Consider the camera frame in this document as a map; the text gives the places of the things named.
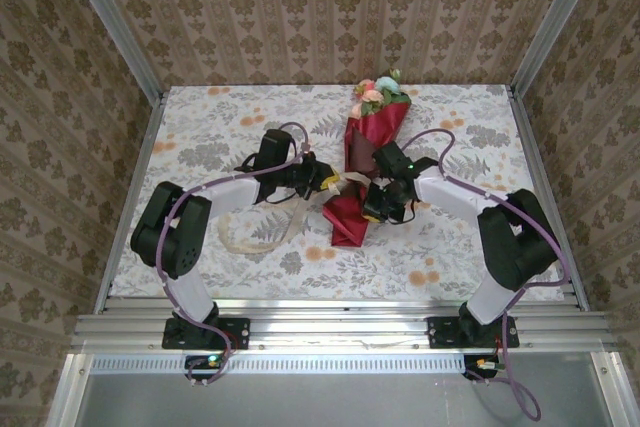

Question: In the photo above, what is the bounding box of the cream ribbon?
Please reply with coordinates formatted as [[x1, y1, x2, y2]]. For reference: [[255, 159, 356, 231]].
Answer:
[[216, 168, 374, 255]]

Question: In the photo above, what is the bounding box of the red wrapping paper sheet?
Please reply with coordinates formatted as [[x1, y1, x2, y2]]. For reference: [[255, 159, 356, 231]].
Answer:
[[321, 101, 413, 249]]

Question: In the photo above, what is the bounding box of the pale teal artificial rose stem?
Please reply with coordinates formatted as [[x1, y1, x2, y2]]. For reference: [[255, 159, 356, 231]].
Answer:
[[374, 68, 412, 109]]

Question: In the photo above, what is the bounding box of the floral fern print tablecloth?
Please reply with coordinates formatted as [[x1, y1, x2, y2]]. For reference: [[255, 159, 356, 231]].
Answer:
[[109, 84, 566, 304]]

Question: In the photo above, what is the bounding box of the grey metal shelf panel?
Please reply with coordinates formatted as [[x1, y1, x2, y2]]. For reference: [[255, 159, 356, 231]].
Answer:
[[74, 371, 614, 427]]

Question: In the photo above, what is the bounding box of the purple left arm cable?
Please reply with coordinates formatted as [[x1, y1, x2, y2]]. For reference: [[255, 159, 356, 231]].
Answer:
[[157, 121, 311, 389]]

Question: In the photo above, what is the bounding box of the aluminium front frame rail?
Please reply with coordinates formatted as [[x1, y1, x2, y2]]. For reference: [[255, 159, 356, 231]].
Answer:
[[69, 310, 614, 354]]

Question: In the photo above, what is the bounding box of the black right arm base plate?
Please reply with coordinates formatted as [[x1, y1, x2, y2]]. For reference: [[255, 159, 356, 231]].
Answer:
[[426, 315, 520, 350]]

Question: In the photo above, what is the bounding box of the aluminium table side rail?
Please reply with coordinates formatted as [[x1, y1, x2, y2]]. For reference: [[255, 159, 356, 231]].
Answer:
[[504, 84, 592, 313], [93, 89, 170, 314]]

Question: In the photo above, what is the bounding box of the white slotted cable duct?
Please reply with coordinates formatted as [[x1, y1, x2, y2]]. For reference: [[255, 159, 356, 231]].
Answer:
[[89, 353, 465, 376]]

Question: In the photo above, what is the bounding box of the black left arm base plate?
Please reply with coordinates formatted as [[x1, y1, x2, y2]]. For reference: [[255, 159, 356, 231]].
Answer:
[[160, 317, 252, 351]]

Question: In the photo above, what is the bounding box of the aluminium frame post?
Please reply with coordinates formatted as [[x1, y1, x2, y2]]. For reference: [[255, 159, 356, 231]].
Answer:
[[55, 0, 169, 101], [508, 0, 609, 93]]

